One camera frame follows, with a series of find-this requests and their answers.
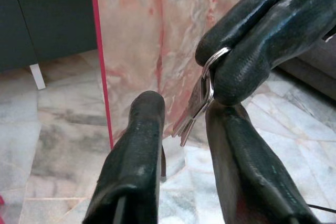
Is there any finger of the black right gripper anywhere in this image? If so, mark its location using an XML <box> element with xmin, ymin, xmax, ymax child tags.
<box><xmin>213</xmin><ymin>0</ymin><xmax>336</xmax><ymax>105</ymax></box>
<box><xmin>195</xmin><ymin>0</ymin><xmax>313</xmax><ymax>67</ymax></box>

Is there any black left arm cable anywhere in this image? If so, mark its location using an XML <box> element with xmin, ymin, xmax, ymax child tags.
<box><xmin>307</xmin><ymin>202</ymin><xmax>336</xmax><ymax>212</ymax></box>

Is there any orange marble pattern panel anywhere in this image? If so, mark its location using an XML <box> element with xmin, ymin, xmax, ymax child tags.
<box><xmin>89</xmin><ymin>0</ymin><xmax>254</xmax><ymax>180</ymax></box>

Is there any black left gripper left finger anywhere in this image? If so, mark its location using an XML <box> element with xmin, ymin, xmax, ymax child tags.
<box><xmin>82</xmin><ymin>90</ymin><xmax>166</xmax><ymax>224</ymax></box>

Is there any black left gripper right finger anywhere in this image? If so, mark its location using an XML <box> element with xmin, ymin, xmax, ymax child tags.
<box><xmin>205</xmin><ymin>102</ymin><xmax>324</xmax><ymax>224</ymax></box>

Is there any dark grey cabinet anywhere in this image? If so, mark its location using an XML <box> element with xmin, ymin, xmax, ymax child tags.
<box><xmin>0</xmin><ymin>0</ymin><xmax>98</xmax><ymax>90</ymax></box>

